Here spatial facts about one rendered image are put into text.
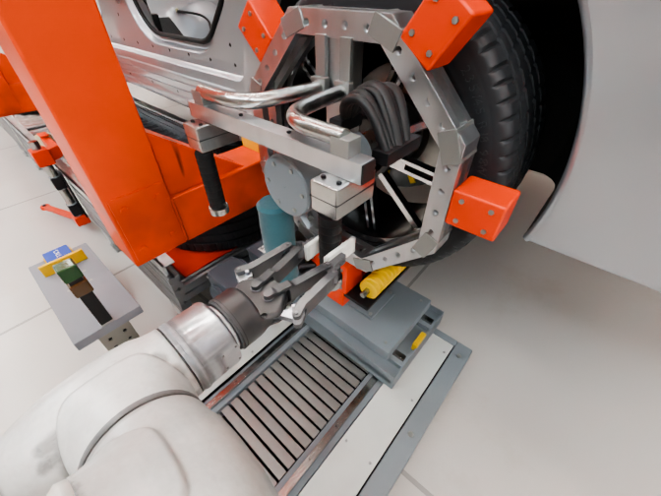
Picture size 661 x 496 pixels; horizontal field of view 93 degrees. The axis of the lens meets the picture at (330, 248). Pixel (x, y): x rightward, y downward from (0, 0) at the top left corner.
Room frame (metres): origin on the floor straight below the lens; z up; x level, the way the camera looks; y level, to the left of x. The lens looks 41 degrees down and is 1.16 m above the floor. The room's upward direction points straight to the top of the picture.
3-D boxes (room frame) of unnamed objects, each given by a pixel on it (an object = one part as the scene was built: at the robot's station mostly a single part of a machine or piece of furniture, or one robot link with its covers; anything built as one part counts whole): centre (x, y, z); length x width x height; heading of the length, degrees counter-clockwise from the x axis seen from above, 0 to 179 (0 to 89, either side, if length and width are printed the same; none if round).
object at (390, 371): (0.80, -0.14, 0.13); 0.50 x 0.36 x 0.10; 49
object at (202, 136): (0.63, 0.24, 0.93); 0.09 x 0.05 x 0.05; 139
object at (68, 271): (0.52, 0.61, 0.64); 0.04 x 0.04 x 0.04; 49
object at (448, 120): (0.67, -0.03, 0.85); 0.54 x 0.07 x 0.54; 49
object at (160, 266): (1.62, 1.49, 0.28); 2.47 x 0.09 x 0.22; 49
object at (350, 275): (0.70, -0.05, 0.48); 0.16 x 0.12 x 0.17; 139
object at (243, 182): (1.02, 0.34, 0.69); 0.52 x 0.17 x 0.35; 139
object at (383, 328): (0.80, -0.14, 0.32); 0.40 x 0.30 x 0.28; 49
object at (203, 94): (0.65, 0.13, 1.03); 0.19 x 0.18 x 0.11; 139
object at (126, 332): (0.67, 0.78, 0.21); 0.10 x 0.10 x 0.42; 49
